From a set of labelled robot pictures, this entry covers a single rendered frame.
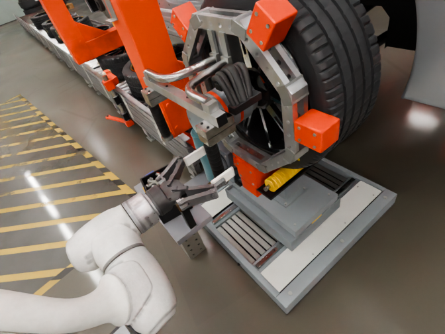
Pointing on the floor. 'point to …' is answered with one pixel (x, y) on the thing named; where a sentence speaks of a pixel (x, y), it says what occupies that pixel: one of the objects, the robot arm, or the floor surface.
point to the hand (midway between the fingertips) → (214, 162)
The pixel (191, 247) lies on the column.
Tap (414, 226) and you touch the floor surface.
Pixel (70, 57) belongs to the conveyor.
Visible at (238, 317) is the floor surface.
